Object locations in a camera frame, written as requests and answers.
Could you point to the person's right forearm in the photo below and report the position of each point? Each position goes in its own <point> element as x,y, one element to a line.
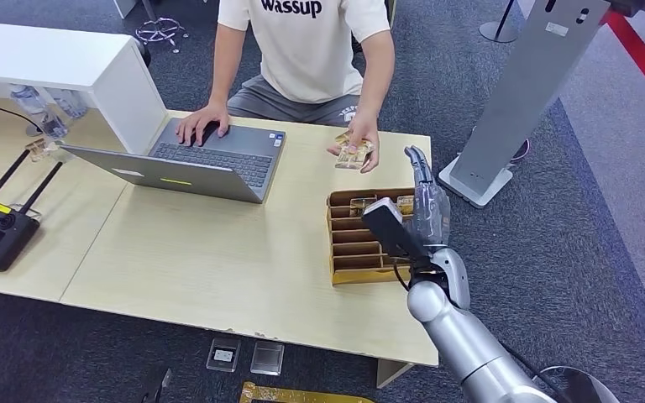
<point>225,72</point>

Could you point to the round dark robot base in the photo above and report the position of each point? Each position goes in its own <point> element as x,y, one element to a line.
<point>578,386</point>

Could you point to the clear plastic water bottle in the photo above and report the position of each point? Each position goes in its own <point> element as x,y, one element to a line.
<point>36,108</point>
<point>69,103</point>

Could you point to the white desk shelf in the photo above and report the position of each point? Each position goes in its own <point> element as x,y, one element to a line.
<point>77,64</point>

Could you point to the pale desk leg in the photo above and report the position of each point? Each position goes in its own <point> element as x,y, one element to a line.
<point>390,374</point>

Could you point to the grey metal kiosk stand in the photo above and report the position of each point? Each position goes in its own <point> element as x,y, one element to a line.
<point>528,83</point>

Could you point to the chrome chair base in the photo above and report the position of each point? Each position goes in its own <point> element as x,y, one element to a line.
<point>158,30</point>

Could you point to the black flat floor object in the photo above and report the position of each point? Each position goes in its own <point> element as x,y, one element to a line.
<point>155,386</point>

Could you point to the person's right hand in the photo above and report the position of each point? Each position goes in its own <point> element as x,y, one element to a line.
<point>200,119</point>

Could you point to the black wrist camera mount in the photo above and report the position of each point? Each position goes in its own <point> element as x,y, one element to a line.
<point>392,228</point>

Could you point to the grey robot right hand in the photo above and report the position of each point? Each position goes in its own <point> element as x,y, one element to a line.
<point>434,214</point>

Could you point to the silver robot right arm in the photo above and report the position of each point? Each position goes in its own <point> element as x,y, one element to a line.
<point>467,339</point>

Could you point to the red barrier belt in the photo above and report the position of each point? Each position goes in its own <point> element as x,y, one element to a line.
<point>642,58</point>

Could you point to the person's left forearm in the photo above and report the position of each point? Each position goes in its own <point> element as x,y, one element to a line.
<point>377,78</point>

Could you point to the small clear acrylic stand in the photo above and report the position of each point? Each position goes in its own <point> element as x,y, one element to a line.
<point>39,149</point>

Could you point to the round metal stanchion base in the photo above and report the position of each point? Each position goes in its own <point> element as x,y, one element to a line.
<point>498,30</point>

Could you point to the grey open laptop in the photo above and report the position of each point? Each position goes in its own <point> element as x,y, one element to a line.
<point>228,153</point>

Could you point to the person's left hand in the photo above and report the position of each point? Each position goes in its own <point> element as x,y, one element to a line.
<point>364,128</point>

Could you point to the clear floor box with label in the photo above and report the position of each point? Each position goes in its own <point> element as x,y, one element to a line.
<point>223,354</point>

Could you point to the clear plain floor box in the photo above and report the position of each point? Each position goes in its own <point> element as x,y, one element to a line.
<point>267,357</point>

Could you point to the brown slotted card holder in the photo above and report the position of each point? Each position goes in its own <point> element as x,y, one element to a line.
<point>350,250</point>

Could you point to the person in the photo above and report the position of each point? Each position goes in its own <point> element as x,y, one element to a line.
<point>306,50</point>

